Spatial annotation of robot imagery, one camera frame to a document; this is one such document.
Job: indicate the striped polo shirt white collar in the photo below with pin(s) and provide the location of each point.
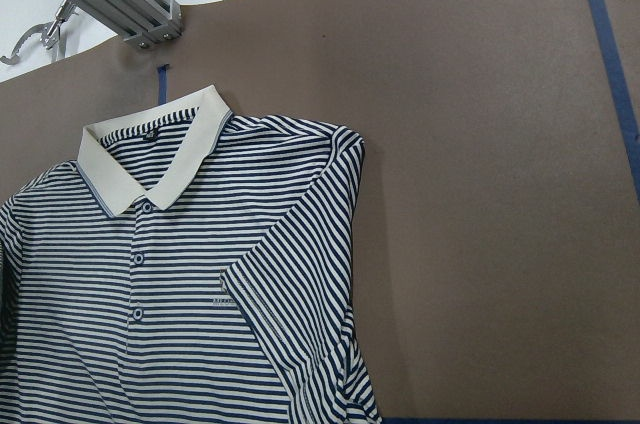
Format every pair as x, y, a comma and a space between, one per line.
189, 266

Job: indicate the metal reacher grabber tool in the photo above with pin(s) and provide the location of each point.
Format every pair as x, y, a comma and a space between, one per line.
49, 34

